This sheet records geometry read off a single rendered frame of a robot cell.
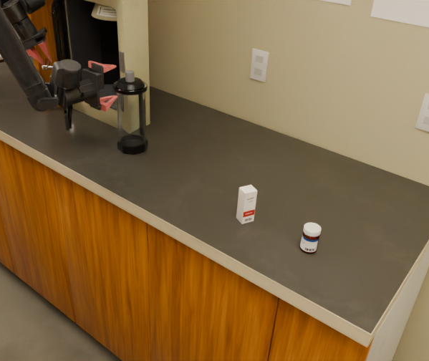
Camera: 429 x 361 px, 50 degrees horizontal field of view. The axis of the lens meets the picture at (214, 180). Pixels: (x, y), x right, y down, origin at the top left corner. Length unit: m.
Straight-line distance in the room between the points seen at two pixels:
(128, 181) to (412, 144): 0.91
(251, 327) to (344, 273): 0.30
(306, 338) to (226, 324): 0.26
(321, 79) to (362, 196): 0.45
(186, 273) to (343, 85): 0.81
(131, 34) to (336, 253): 0.95
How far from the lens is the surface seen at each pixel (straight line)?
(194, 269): 1.32
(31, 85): 1.30
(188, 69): 2.01
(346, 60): 1.63
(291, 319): 1.20
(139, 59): 1.66
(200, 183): 1.42
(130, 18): 1.60
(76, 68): 1.32
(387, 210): 1.44
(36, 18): 1.84
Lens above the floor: 1.70
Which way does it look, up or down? 32 degrees down
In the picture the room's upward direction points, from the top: 4 degrees clockwise
